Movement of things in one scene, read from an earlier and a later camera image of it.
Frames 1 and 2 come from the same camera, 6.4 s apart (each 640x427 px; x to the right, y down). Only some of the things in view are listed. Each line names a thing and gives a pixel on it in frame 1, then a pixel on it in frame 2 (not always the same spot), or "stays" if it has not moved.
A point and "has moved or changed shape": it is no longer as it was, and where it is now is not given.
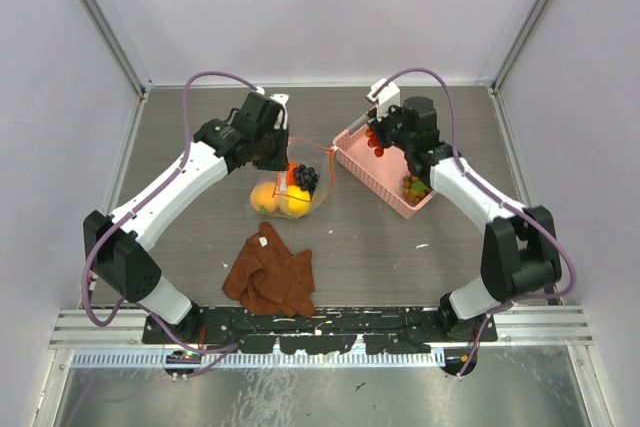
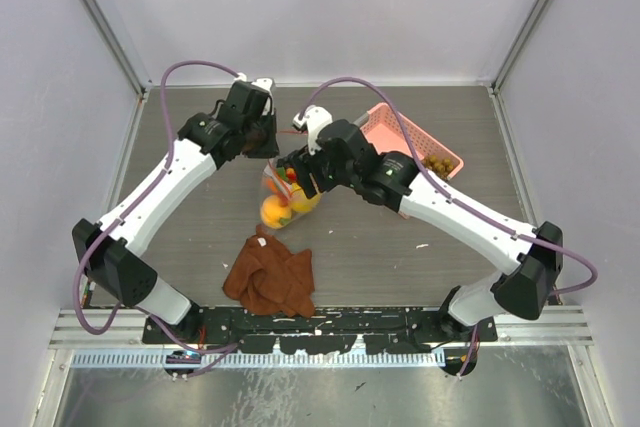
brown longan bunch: [414, 189] has moved or changed shape
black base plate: [382, 330] stays
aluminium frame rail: [111, 329] stays
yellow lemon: [298, 200] has moved or changed shape
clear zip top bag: [308, 183] has moved or changed shape
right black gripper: [378, 125] to [305, 163]
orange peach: [262, 196] to [274, 209]
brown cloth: [268, 279] stays
